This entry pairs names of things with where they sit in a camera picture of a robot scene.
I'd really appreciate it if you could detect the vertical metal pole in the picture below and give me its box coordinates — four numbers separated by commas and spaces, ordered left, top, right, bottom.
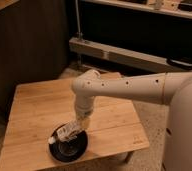
75, 0, 83, 40

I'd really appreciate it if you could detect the wooden folding table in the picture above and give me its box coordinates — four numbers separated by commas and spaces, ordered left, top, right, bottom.
0, 78, 149, 171

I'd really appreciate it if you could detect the wooden shelf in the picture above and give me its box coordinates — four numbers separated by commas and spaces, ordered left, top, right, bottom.
83, 0, 192, 19

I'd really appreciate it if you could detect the grey metal beam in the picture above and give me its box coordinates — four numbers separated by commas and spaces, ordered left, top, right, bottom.
69, 37, 192, 72

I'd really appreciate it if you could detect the black ceramic bowl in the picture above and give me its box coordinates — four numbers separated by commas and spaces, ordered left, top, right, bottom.
48, 128, 88, 163

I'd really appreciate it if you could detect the black handle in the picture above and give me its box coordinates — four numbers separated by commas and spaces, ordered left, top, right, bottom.
166, 58, 192, 70

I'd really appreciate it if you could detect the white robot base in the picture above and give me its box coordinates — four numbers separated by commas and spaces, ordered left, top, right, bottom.
161, 77, 192, 171

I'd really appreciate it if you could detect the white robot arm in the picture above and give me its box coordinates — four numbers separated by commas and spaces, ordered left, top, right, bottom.
72, 70, 192, 128

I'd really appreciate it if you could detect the white plastic bottle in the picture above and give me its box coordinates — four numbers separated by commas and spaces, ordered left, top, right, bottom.
48, 121, 83, 144

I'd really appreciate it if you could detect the dark wooden cabinet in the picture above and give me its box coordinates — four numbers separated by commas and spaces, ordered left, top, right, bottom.
0, 0, 68, 123

